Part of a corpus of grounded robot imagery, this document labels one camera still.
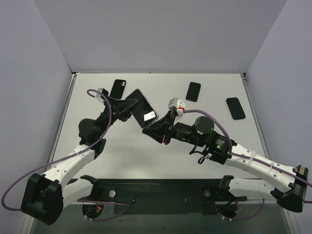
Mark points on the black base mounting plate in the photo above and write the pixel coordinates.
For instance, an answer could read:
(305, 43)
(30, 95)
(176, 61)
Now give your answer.
(165, 196)

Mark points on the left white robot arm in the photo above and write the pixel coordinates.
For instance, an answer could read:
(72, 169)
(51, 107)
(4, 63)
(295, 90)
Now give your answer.
(46, 195)

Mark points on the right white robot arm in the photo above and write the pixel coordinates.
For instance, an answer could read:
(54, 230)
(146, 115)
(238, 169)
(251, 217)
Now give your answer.
(286, 185)

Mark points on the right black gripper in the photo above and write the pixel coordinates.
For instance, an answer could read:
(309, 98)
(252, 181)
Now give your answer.
(168, 129)

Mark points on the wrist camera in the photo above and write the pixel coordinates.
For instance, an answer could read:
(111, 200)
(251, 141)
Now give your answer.
(101, 92)
(177, 106)

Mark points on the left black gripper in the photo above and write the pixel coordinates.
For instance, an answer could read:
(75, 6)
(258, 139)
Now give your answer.
(112, 108)

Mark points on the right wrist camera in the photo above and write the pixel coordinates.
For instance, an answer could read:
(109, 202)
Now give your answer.
(177, 106)

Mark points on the black phone clear case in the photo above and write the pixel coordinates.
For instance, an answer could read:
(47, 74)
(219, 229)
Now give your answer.
(193, 91)

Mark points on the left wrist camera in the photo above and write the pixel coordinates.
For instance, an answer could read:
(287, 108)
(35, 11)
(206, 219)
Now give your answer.
(101, 92)

